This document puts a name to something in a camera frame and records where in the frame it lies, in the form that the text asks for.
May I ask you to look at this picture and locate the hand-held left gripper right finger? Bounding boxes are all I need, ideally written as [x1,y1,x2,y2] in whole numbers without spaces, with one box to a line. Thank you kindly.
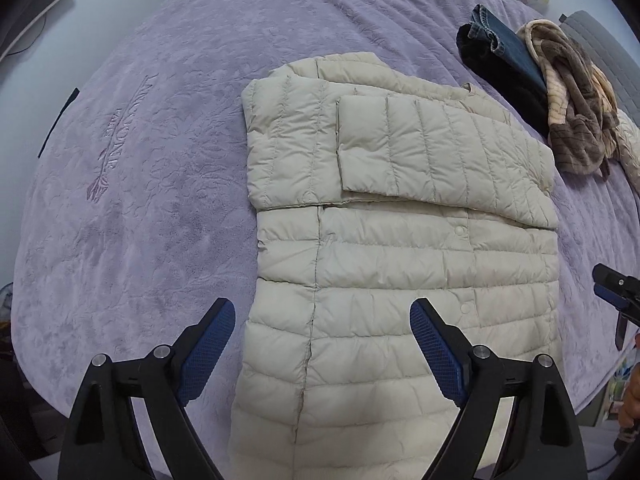
[409,297,588,480]

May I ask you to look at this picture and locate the folded blue jeans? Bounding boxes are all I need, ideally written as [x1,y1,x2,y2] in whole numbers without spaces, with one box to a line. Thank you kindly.
[456,4,551,136]

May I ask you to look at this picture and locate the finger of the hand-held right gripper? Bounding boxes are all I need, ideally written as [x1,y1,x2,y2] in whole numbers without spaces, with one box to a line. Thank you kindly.
[592,263,640,291]
[593,284,640,317]

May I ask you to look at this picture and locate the black wall strip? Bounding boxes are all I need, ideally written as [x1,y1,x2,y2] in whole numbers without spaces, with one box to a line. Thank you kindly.
[37,87,81,158]

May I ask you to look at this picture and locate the black screen cable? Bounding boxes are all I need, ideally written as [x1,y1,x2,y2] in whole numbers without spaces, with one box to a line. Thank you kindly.
[10,10,48,56]

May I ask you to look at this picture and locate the purple embossed blanket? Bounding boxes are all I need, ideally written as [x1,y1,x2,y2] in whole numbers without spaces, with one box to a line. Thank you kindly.
[10,0,640,428]

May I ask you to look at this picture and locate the person's right hand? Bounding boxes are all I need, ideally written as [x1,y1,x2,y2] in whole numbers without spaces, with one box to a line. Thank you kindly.
[620,335,640,431]

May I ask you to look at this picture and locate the white framed wall screen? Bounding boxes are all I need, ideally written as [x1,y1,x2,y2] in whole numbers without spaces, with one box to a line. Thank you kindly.
[0,0,80,61]

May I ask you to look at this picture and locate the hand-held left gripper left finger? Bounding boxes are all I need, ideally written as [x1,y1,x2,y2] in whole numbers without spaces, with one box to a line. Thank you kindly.
[57,297,237,480]

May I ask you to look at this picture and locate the grey padded headboard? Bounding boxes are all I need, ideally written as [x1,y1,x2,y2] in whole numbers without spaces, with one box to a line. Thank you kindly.
[557,10,640,126]

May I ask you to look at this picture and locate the beige puffer jacket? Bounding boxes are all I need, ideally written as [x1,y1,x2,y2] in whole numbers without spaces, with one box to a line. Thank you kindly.
[227,52,561,480]

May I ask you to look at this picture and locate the brown striped fleece garment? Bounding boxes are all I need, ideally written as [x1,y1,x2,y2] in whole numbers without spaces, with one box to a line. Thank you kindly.
[516,19,621,177]

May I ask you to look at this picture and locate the cream quilted pillow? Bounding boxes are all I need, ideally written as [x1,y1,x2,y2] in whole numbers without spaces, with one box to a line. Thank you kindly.
[612,110,640,191]

